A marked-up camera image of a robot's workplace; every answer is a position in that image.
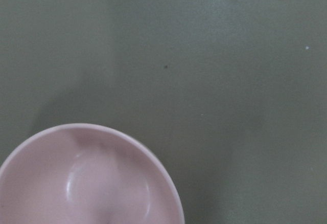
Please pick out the small pink bowl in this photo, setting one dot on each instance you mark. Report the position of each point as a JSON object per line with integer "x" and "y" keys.
{"x": 86, "y": 173}

